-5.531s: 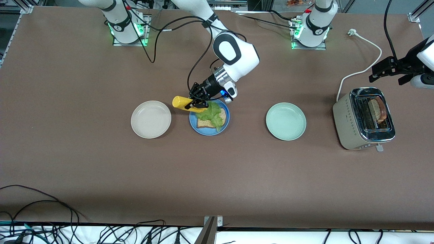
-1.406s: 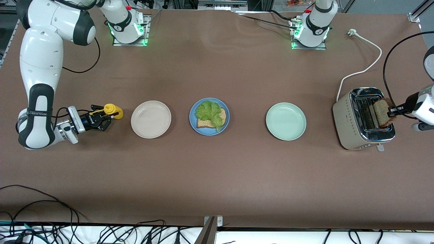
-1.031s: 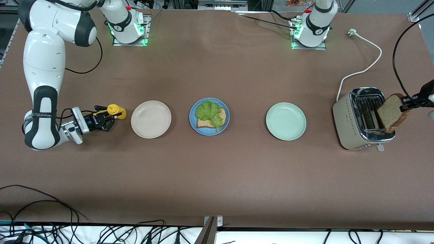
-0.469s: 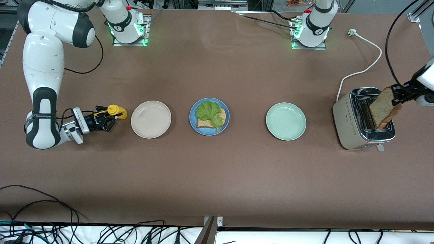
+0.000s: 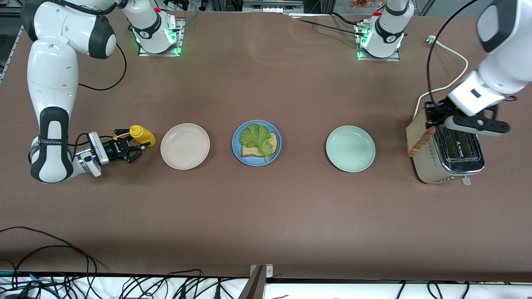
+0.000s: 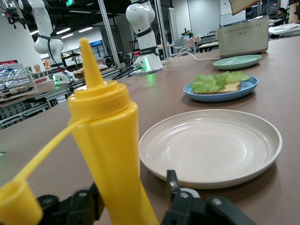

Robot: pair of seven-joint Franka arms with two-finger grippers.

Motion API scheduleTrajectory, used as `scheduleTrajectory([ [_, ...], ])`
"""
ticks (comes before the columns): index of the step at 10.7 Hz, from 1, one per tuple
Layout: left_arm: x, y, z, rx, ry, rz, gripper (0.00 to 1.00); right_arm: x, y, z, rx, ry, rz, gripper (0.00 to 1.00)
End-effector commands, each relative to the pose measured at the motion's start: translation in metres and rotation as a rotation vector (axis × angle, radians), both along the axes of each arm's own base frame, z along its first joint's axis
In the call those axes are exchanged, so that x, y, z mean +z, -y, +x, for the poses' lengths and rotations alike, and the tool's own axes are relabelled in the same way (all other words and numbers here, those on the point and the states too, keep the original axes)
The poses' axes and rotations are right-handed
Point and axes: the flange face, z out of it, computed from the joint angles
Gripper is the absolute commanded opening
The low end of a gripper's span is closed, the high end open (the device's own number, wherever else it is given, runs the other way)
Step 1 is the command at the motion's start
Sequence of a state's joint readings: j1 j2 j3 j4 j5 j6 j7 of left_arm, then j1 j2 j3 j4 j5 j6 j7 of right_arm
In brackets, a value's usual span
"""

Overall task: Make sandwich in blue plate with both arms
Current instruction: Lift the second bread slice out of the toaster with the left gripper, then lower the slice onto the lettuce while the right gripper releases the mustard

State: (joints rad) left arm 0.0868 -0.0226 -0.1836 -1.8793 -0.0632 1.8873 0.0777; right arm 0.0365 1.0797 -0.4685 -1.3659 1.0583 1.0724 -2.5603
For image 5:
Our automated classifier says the beige chrome toaster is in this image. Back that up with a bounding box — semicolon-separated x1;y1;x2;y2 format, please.
409;107;486;186

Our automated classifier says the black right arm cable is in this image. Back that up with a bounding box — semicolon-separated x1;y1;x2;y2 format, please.
77;42;127;91

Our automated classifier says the green lettuce leaf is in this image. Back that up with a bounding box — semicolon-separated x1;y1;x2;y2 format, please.
239;123;275;162

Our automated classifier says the white sheet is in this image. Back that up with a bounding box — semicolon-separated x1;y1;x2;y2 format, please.
0;275;532;299

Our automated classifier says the yellow squeeze bottle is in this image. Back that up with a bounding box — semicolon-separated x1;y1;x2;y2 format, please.
113;125;157;148

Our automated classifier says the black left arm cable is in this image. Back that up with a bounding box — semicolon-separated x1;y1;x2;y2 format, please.
427;0;480;106

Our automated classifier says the perforated metal side rail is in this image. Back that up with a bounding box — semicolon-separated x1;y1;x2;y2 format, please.
0;25;25;83

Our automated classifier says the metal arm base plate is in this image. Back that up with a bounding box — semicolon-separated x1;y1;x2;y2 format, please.
138;17;185;57
357;21;400;62

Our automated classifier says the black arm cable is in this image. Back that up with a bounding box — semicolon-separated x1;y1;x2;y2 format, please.
427;0;480;106
77;42;127;91

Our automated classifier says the mint green plate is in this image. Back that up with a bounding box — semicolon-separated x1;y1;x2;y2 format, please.
325;125;376;173

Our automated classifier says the grey metal bar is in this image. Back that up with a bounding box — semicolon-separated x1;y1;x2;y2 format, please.
238;266;265;299

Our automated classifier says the blue plate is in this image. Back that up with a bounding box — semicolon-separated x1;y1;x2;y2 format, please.
232;120;282;167

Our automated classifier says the brown bread slice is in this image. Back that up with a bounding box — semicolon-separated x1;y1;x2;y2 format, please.
241;132;278;158
406;109;437;157

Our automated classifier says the grey network switch box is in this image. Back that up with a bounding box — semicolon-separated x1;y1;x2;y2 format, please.
243;0;304;13

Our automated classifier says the white toaster power cable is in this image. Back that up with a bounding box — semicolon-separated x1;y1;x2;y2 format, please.
412;35;469;121

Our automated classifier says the beige plate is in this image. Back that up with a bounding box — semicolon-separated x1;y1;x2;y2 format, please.
160;123;211;170

